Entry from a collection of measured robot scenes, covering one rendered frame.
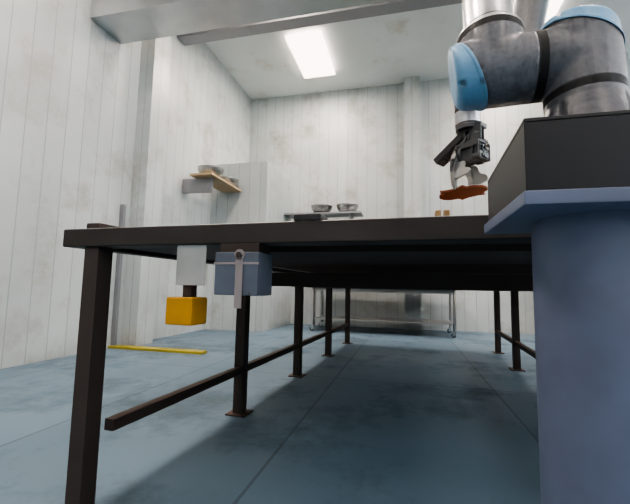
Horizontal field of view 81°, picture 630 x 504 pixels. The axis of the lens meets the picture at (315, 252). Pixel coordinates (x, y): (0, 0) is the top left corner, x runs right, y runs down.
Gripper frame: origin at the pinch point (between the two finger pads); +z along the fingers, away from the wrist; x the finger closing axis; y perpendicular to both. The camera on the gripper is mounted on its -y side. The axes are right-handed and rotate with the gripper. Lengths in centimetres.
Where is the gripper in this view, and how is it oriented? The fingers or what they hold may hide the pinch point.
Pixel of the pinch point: (462, 191)
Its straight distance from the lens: 124.4
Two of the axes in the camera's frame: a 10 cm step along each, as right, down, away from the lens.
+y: 6.2, -0.7, -7.8
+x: 7.9, 0.8, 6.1
